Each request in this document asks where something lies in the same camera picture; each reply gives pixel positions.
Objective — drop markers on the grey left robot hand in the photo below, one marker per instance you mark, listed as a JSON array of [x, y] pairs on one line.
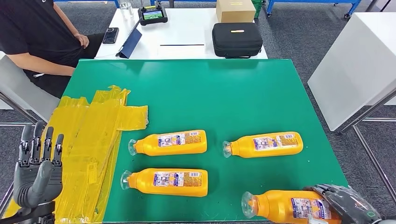
[[37, 185]]

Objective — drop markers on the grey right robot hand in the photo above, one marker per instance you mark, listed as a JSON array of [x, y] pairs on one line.
[[352, 207]]

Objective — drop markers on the orange juice bottle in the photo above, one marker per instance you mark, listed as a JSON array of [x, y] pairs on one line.
[[173, 147], [263, 152], [167, 189], [272, 207]]

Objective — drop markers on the yellow plastic film patch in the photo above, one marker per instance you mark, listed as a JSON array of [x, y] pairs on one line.
[[92, 139]]

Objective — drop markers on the person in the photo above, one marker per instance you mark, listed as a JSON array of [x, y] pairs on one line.
[[31, 31]]

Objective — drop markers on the black smartphone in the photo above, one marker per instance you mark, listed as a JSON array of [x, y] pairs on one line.
[[110, 35]]

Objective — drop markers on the blue tablet cover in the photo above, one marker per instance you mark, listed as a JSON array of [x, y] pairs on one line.
[[131, 42]]

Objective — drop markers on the green table mat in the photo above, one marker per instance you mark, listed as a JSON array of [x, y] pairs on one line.
[[216, 99]]

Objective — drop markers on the clear glass cup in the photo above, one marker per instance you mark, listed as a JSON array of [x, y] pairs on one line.
[[126, 10]]

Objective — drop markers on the black zip case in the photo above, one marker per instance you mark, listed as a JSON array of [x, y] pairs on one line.
[[236, 41]]

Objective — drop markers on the black remote controller with screen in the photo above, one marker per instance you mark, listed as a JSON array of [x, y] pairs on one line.
[[153, 14]]

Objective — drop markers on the blue metal rack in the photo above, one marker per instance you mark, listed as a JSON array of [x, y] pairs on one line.
[[309, 1]]

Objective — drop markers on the white desk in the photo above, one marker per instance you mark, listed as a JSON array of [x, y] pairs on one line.
[[185, 30]]

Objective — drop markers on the green plastic crate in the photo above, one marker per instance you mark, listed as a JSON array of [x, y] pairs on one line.
[[257, 8]]

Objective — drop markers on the brown cardboard box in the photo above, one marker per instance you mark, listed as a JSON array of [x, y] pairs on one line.
[[235, 11]]

